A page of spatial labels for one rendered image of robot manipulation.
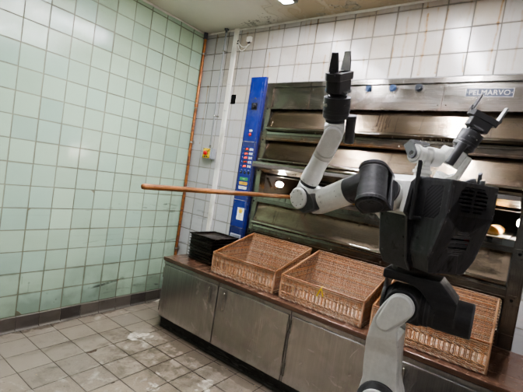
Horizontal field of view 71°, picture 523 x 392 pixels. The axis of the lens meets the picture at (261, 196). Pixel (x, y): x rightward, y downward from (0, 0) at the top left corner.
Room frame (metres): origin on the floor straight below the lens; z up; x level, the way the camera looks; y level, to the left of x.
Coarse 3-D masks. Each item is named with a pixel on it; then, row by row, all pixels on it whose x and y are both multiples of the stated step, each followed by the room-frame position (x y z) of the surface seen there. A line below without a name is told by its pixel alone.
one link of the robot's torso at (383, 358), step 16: (384, 304) 1.20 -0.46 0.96; (400, 304) 1.17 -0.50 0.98; (384, 320) 1.19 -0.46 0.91; (400, 320) 1.17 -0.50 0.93; (368, 336) 1.22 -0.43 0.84; (384, 336) 1.20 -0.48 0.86; (400, 336) 1.24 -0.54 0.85; (368, 352) 1.25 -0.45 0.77; (384, 352) 1.22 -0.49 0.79; (400, 352) 1.24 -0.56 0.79; (368, 368) 1.24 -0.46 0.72; (384, 368) 1.21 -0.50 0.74; (400, 368) 1.25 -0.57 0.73; (368, 384) 1.22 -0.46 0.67; (384, 384) 1.21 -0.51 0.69; (400, 384) 1.24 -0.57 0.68
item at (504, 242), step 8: (272, 200) 2.98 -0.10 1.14; (280, 200) 2.94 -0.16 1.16; (288, 200) 2.89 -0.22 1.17; (344, 208) 2.65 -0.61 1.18; (360, 216) 2.54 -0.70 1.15; (368, 216) 2.50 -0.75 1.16; (376, 216) 2.47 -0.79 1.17; (488, 240) 2.09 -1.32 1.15; (496, 240) 2.06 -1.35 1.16; (504, 240) 2.04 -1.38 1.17; (512, 240) 2.02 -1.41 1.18
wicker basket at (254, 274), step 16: (240, 240) 2.87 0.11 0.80; (256, 240) 2.97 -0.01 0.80; (272, 240) 2.90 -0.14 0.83; (224, 256) 2.57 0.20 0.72; (240, 256) 2.90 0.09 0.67; (256, 256) 2.92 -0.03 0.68; (272, 256) 2.84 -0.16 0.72; (288, 256) 2.78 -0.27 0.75; (304, 256) 2.63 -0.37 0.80; (224, 272) 2.56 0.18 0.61; (240, 272) 2.48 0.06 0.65; (256, 272) 2.41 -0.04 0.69; (272, 272) 2.33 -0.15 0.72; (256, 288) 2.39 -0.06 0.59; (272, 288) 2.32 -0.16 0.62
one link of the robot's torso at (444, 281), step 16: (384, 272) 1.23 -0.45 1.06; (400, 272) 1.20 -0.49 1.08; (384, 288) 1.25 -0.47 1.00; (416, 288) 1.17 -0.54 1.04; (432, 288) 1.15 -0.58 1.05; (448, 288) 1.17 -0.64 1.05; (432, 304) 1.14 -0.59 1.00; (448, 304) 1.12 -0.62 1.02; (464, 304) 1.14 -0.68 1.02; (432, 320) 1.15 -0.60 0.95; (448, 320) 1.12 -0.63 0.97; (464, 320) 1.10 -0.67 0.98; (464, 336) 1.11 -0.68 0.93
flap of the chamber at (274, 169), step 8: (256, 168) 3.00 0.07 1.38; (264, 168) 2.91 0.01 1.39; (272, 168) 2.83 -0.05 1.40; (280, 168) 2.79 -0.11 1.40; (288, 168) 2.75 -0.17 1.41; (296, 176) 2.88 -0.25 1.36; (328, 176) 2.55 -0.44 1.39; (336, 176) 2.51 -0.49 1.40; (344, 176) 2.48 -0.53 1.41; (504, 200) 1.95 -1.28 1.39; (512, 200) 1.92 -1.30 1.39; (520, 200) 1.90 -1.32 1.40
